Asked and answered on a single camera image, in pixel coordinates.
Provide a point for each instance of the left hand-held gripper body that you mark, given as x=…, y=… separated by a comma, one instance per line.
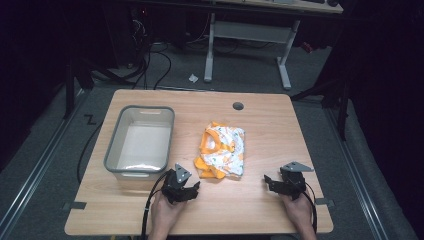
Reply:
x=173, y=186

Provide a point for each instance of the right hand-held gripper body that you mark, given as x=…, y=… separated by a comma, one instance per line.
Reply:
x=293, y=181

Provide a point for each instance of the person's left hand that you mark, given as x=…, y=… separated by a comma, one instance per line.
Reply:
x=165, y=211

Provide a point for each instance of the person's right hand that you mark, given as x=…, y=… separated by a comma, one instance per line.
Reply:
x=298, y=213

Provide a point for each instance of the grey tape piece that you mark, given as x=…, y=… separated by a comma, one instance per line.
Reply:
x=74, y=205
x=324, y=201

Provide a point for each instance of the orange and white patterned garment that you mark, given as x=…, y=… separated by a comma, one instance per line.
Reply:
x=224, y=151

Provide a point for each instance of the white bin with grey rim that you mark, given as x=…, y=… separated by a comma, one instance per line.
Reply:
x=141, y=141

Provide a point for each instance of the black metal stand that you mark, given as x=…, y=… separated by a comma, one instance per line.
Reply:
x=69, y=90
x=341, y=100

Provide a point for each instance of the crumpled white paper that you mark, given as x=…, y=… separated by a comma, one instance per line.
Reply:
x=193, y=78

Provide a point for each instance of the white-framed wooden desk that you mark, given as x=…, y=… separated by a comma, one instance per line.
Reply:
x=250, y=31

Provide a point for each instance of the metal floor rail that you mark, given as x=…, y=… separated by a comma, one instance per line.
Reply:
x=360, y=180
x=36, y=166

